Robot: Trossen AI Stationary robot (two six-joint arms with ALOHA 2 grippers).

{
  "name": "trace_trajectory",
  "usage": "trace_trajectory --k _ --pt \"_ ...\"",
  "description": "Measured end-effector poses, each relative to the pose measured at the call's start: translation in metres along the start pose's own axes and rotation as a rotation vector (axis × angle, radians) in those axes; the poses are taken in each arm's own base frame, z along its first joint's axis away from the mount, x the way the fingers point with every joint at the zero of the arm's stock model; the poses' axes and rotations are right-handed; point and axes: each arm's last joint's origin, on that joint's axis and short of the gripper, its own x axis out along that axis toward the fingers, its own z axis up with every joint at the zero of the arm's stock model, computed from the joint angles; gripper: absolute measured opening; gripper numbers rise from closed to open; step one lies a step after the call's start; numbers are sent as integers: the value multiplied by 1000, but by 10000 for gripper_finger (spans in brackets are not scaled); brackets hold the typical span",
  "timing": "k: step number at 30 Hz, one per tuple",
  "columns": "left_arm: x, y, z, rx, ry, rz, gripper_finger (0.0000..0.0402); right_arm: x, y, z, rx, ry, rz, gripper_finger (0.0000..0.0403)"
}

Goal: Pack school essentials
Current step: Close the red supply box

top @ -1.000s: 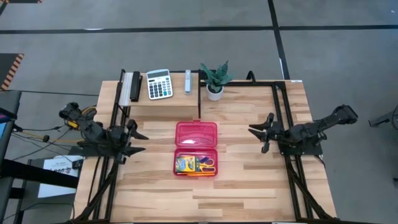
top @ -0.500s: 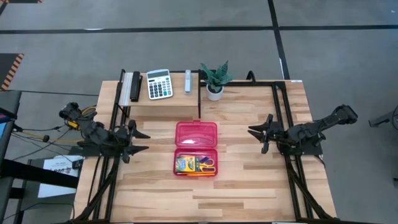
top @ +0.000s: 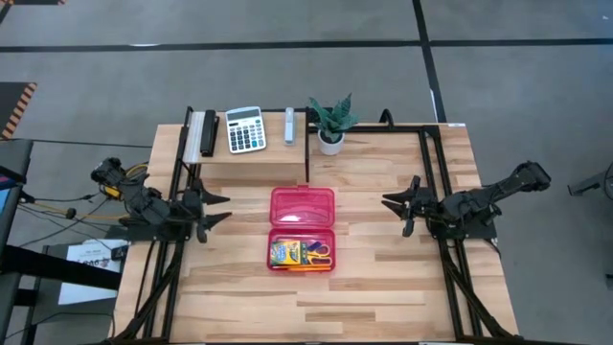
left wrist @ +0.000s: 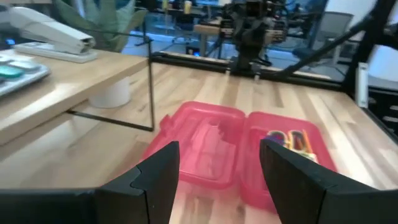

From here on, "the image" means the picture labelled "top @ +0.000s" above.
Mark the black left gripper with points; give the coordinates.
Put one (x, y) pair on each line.
(194, 213)

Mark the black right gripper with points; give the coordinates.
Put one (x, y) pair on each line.
(421, 206)

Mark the crayon box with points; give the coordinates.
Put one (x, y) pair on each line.
(285, 253)

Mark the red translucent pencil box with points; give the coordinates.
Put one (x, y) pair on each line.
(301, 211)

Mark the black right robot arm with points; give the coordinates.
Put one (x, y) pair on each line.
(479, 201)

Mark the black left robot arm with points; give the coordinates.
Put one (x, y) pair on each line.
(143, 203)

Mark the white plastic strip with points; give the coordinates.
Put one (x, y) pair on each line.
(194, 139)

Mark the black hole punch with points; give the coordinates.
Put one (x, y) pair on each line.
(209, 131)

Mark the white desk calculator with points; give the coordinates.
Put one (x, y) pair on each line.
(245, 130)

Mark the potted plant white pot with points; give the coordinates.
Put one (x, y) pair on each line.
(331, 129)

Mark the grey stapler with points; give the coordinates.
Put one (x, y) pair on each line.
(289, 125)

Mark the white printed paper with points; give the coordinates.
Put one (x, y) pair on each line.
(96, 249)

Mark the grey stand leg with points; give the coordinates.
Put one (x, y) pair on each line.
(584, 186)

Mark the dark side desk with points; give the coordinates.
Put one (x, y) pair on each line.
(14, 158)

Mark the hazard striped floor mat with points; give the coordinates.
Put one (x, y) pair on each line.
(14, 108)

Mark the black metal table frame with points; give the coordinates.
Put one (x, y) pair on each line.
(373, 128)

